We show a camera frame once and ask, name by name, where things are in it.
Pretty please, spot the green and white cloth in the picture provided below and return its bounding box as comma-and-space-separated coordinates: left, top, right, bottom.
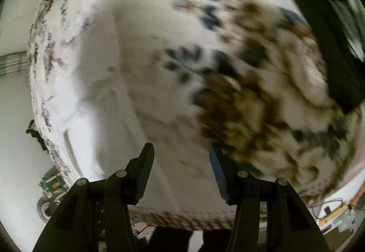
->
329, 0, 365, 62

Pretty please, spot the small black object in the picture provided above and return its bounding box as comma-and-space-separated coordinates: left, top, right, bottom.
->
26, 119, 48, 152

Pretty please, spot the white small garment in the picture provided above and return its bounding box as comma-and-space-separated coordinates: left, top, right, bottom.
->
61, 0, 229, 210

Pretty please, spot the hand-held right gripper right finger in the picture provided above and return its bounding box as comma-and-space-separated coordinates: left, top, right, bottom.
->
209, 145, 332, 252

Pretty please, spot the black cloth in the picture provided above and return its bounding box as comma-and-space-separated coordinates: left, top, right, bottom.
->
272, 0, 363, 113

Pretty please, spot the brown patterned garment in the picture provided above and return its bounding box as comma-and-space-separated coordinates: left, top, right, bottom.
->
194, 0, 347, 164

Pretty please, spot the black cable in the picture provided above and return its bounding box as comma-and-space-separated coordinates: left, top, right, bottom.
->
310, 198, 352, 220

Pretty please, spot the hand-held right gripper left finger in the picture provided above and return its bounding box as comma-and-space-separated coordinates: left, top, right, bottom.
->
32, 143, 155, 252

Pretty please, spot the green printed box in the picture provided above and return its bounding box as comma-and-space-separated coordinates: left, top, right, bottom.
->
39, 168, 69, 200

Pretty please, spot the striped cloth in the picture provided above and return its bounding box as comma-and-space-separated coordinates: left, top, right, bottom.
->
0, 51, 29, 78

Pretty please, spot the round grey container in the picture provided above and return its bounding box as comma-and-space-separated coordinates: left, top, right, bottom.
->
36, 198, 61, 223

